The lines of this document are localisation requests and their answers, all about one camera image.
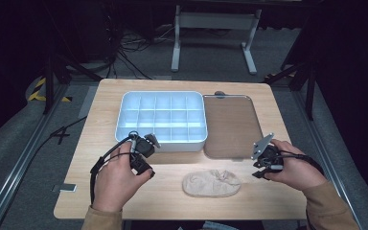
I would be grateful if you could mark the metal floor rail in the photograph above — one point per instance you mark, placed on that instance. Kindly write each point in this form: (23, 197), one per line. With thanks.
(22, 159)
(326, 159)

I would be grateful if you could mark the small grey tape piece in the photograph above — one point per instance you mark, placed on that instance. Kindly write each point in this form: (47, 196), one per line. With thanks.
(65, 188)

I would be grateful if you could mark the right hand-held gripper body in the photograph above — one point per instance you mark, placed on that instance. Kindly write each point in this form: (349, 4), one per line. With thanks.
(268, 156)

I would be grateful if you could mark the white divided storage box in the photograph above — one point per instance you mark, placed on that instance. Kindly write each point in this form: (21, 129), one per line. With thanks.
(163, 115)

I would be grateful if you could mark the long grey tape strip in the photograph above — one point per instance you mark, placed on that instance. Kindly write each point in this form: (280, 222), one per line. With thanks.
(88, 101)

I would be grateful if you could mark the grey round knob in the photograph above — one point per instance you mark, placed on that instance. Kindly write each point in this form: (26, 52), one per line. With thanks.
(219, 94)

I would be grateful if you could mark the white metal stand frame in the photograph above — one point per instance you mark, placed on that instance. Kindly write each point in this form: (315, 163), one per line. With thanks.
(215, 20)

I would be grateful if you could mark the black tripod stand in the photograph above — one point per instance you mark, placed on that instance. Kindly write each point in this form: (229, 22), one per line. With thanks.
(49, 80)
(310, 83)

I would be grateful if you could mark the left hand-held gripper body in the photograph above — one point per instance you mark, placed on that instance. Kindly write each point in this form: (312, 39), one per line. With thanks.
(143, 147)

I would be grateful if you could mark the person's right hand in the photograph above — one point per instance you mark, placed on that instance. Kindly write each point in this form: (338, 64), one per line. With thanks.
(297, 172)

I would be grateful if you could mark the yellow and black floor tape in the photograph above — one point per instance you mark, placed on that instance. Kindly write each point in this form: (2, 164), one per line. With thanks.
(35, 94)

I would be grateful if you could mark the brown tray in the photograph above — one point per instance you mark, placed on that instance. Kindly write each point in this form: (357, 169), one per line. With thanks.
(231, 127)

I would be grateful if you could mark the black tape floor mark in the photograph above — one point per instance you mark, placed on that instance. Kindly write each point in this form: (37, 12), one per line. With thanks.
(60, 134)

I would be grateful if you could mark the beige sock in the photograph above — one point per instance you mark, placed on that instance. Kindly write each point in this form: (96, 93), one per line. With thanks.
(211, 183)

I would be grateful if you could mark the person's left hand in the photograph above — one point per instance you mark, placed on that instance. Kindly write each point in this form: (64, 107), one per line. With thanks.
(118, 179)

